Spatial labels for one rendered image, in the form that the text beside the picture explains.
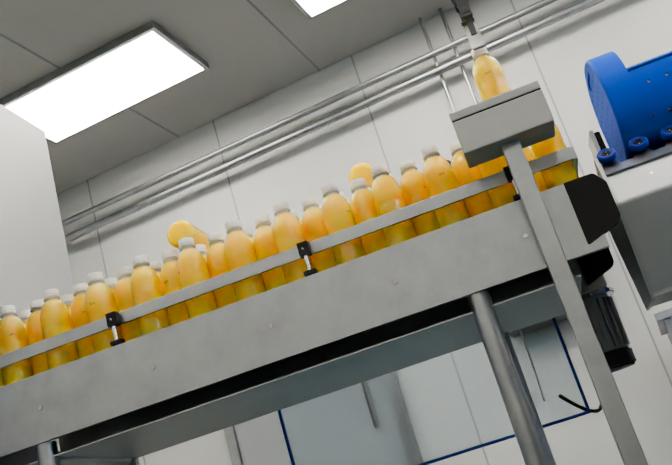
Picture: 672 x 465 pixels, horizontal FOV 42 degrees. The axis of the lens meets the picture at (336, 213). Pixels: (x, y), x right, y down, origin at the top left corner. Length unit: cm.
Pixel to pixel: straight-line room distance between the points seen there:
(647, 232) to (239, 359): 95
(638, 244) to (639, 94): 35
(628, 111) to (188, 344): 114
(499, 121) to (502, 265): 31
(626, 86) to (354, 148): 407
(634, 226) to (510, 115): 38
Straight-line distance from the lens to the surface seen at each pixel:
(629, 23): 595
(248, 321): 203
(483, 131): 190
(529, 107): 191
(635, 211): 205
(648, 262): 206
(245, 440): 602
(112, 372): 216
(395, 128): 600
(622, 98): 213
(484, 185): 200
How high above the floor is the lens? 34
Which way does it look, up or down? 20 degrees up
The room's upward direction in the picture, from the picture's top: 17 degrees counter-clockwise
